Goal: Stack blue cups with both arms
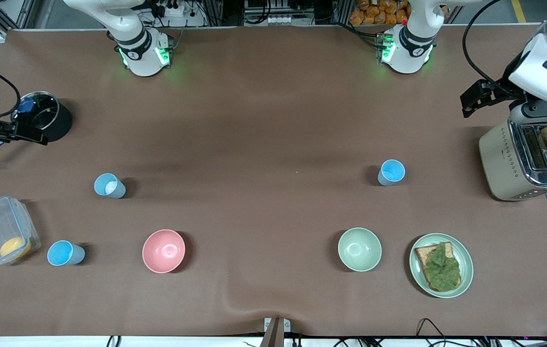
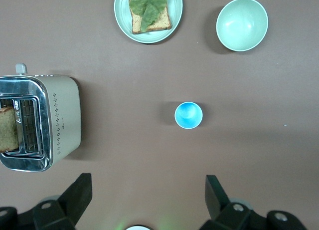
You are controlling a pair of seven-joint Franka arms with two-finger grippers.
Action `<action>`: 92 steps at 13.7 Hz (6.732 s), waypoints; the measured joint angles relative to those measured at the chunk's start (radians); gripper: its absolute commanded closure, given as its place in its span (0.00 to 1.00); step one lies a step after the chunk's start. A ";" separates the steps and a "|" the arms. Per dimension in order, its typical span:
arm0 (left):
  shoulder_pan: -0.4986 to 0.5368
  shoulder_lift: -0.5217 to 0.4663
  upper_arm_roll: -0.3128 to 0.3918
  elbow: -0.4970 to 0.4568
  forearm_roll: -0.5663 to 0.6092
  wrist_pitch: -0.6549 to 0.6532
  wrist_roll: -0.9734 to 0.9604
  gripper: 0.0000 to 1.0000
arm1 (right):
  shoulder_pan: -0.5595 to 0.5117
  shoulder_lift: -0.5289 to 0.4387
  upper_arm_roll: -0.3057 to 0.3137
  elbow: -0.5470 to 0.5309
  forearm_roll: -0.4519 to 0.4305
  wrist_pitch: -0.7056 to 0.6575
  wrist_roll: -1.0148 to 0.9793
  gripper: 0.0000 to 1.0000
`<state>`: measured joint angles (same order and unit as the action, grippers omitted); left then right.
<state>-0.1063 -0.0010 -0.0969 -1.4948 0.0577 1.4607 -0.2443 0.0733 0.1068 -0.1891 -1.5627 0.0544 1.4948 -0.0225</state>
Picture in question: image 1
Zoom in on blue cup with white paper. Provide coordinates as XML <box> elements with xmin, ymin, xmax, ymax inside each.
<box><xmin>94</xmin><ymin>173</ymin><xmax>127</xmax><ymax>199</ymax></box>

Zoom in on black pot with blue handle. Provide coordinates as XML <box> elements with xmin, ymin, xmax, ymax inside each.
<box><xmin>0</xmin><ymin>92</ymin><xmax>73</xmax><ymax>158</ymax></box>

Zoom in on white power strip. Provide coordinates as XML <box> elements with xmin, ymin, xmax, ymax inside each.
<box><xmin>155</xmin><ymin>0</ymin><xmax>186</xmax><ymax>17</ymax></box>

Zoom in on blue plastic cup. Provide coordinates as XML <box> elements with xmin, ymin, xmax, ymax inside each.
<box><xmin>47</xmin><ymin>240</ymin><xmax>86</xmax><ymax>267</ymax></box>
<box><xmin>378</xmin><ymin>160</ymin><xmax>406</xmax><ymax>187</ymax></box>

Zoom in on pink bowl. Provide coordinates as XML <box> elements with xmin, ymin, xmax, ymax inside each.
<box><xmin>142</xmin><ymin>229</ymin><xmax>186</xmax><ymax>274</ymax></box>

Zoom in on glass lid with blue knob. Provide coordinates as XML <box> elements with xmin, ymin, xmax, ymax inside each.
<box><xmin>11</xmin><ymin>92</ymin><xmax>60</xmax><ymax>134</ymax></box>

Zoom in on green lettuce leaf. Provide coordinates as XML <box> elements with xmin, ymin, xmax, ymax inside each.
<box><xmin>422</xmin><ymin>242</ymin><xmax>461</xmax><ymax>292</ymax></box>

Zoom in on bag of orange buns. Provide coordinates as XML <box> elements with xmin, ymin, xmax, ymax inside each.
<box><xmin>349</xmin><ymin>0</ymin><xmax>449</xmax><ymax>26</ymax></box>

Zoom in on orange round food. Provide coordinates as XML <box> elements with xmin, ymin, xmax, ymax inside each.
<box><xmin>0</xmin><ymin>236</ymin><xmax>32</xmax><ymax>259</ymax></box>

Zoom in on bread slice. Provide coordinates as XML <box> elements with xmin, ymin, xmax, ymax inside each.
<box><xmin>415</xmin><ymin>242</ymin><xmax>462</xmax><ymax>293</ymax></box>

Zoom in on beige chrome toaster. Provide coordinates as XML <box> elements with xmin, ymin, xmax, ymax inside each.
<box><xmin>479</xmin><ymin>118</ymin><xmax>547</xmax><ymax>201</ymax></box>

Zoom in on green plate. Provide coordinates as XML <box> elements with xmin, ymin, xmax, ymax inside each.
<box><xmin>409</xmin><ymin>233</ymin><xmax>474</xmax><ymax>299</ymax></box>

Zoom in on green bowl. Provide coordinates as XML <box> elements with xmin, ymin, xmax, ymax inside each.
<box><xmin>338</xmin><ymin>227</ymin><xmax>383</xmax><ymax>272</ymax></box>

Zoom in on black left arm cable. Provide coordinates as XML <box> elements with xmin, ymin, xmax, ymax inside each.
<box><xmin>462</xmin><ymin>0</ymin><xmax>513</xmax><ymax>94</ymax></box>

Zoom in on aluminium frame profile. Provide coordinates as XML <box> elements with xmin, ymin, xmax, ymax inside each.
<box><xmin>0</xmin><ymin>0</ymin><xmax>30</xmax><ymax>30</ymax></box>

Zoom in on brown table cloth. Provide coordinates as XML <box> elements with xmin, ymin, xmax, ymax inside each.
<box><xmin>0</xmin><ymin>27</ymin><xmax>547</xmax><ymax>338</ymax></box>

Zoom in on looped black cable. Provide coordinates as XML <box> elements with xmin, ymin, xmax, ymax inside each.
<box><xmin>416</xmin><ymin>318</ymin><xmax>448</xmax><ymax>338</ymax></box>

